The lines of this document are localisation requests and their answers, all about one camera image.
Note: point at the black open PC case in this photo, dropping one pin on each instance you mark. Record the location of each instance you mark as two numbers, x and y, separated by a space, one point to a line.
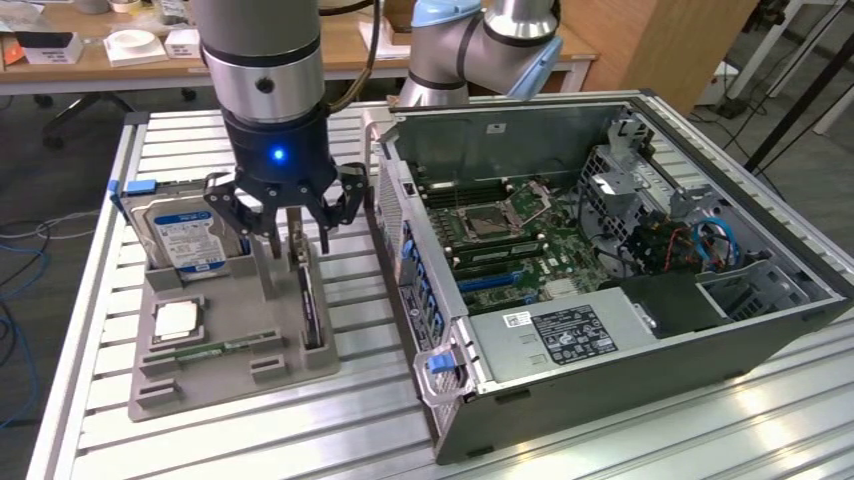
667 380

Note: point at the silver CPU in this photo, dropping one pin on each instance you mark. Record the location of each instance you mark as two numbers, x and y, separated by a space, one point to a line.
176 320

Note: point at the CPU socket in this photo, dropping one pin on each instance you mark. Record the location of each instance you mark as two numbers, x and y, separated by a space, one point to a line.
487 222

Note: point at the silver chipset heatsink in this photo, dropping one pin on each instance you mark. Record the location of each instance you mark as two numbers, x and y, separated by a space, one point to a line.
561 290

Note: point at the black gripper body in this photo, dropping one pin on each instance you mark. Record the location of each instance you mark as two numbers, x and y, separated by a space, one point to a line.
280 165

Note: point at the grey cup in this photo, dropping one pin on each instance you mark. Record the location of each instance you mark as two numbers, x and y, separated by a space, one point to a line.
90 6

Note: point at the black office chair base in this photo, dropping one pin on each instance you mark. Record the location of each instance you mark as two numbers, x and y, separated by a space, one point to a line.
80 107

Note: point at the hard disk with blue carrier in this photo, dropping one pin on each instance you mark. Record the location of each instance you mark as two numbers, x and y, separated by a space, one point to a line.
180 240

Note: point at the white square bowl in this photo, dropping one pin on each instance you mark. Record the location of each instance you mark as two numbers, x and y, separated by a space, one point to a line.
136 47

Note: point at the clear plastic bag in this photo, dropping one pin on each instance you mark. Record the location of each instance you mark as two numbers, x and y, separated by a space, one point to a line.
173 11

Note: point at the blue case latch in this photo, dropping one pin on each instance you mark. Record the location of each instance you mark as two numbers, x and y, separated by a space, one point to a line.
437 362

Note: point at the green RAM stick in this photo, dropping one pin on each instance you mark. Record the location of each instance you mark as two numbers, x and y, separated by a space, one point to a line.
200 350

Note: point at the grey power supply unit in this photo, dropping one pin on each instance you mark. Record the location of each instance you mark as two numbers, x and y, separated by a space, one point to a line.
513 350

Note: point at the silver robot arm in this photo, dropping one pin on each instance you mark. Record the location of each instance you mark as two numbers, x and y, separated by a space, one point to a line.
260 50

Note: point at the wooden desk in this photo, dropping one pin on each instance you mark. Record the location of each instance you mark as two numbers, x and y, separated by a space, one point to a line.
86 72

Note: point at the silver drive cage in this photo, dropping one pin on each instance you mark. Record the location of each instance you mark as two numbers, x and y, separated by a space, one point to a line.
613 190

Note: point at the green motherboard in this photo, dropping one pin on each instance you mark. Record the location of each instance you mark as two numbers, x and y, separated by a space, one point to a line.
553 260

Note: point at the black slanted pole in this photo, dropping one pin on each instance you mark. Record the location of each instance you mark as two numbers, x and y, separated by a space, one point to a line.
802 107

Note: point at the grey parts rack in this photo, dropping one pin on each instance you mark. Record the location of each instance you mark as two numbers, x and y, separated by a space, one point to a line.
226 380

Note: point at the white table frame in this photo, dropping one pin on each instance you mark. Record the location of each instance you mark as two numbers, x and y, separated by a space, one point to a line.
774 70

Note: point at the white paper booklet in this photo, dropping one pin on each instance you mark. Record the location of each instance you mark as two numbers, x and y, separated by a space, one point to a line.
393 47

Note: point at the blue expansion slot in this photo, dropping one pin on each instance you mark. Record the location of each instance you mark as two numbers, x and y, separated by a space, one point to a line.
489 283

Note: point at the orange box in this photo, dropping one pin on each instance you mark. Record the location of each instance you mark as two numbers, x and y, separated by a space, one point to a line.
9 52

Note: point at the small white box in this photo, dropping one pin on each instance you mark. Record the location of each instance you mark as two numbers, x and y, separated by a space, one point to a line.
181 44

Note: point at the black RAM slot bank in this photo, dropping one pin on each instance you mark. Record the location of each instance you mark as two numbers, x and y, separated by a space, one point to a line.
493 255
467 192

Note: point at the metal socket cover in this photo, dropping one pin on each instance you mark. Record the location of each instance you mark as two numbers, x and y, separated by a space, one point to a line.
533 192

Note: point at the black plastic shroud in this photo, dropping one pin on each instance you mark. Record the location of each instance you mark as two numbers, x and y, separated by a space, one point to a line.
667 310

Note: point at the black graphics card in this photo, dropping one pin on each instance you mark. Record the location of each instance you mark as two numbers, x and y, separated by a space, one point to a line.
308 300

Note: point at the wooden cabinet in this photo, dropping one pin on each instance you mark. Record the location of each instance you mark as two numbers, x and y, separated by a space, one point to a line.
667 50

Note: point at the white box with black top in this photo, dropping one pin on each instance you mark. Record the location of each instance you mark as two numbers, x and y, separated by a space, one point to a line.
49 47

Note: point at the grey disk bay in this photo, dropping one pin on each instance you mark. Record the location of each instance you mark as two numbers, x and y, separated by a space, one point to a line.
754 295

